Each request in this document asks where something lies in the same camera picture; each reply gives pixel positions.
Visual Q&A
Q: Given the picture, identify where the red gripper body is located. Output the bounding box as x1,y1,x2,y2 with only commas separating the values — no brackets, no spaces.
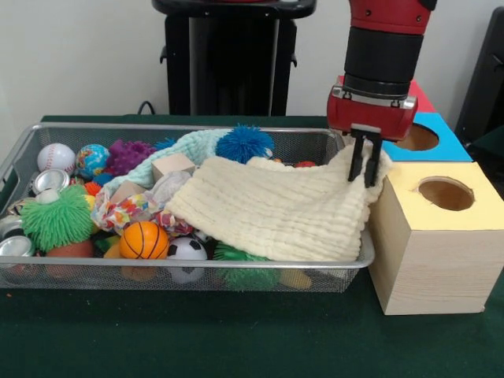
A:
326,93,418,143

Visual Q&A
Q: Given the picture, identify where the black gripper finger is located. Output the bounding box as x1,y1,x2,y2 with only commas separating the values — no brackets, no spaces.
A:
364,134,383,188
347,135,366,183

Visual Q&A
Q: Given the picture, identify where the cream knitted cloth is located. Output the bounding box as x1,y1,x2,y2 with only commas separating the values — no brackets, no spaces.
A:
165,143,394,263

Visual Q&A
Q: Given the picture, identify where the purple spiky toy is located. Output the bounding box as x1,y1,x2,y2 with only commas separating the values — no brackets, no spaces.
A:
105,139,158,176

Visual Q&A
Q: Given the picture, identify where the wooden box with three holes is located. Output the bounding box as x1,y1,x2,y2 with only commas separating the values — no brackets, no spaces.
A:
368,80,504,316

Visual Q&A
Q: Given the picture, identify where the shallow mesh bin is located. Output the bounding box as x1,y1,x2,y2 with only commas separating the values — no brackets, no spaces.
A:
0,121,375,295

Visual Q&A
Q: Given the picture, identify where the blue spiky ball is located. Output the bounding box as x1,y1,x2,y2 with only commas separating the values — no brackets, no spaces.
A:
215,124,275,165

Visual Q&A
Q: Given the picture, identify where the dark green side tablecloth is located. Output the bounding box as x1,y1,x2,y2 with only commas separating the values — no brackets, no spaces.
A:
464,125,504,166

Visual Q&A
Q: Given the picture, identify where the light blue knitted cloth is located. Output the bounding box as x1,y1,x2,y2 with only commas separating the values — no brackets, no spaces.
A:
104,128,230,190

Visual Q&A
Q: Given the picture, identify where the plain wooden block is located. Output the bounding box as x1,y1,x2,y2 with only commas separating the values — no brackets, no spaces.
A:
151,152,197,183

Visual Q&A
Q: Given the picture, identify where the small soccer ball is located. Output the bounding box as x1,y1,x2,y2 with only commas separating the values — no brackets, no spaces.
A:
167,235,209,284

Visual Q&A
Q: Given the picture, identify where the small orange basketball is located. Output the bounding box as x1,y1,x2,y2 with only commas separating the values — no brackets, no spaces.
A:
119,220,169,260

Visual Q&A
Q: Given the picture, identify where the colourful patterned cloth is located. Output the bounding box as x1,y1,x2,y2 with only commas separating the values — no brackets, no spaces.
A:
91,187,194,237

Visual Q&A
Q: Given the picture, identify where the small globe ball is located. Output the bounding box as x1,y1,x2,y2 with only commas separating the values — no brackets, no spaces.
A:
75,143,110,180

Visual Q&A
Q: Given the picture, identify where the white baseball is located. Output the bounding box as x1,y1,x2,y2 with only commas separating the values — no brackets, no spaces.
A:
36,143,76,174

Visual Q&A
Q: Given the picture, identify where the green spiky ball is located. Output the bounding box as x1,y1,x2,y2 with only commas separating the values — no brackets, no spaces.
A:
20,184,95,253

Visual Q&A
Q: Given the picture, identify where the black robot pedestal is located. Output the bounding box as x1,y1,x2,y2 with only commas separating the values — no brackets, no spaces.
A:
151,0,318,117

